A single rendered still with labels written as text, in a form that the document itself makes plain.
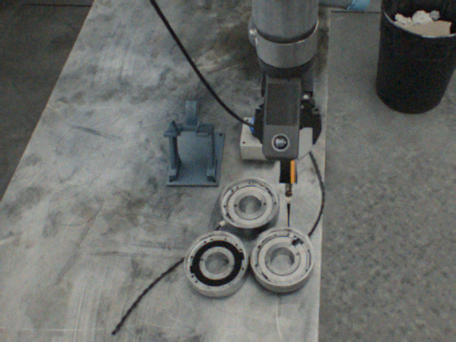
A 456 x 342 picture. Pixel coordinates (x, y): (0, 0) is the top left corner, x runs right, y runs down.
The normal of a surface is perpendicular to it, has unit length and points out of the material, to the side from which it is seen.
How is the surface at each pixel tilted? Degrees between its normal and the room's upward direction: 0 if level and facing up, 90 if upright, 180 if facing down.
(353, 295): 0
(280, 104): 31
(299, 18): 90
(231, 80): 0
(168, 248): 0
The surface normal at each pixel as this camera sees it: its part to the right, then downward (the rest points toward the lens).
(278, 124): -0.04, -0.10
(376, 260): -0.05, -0.59
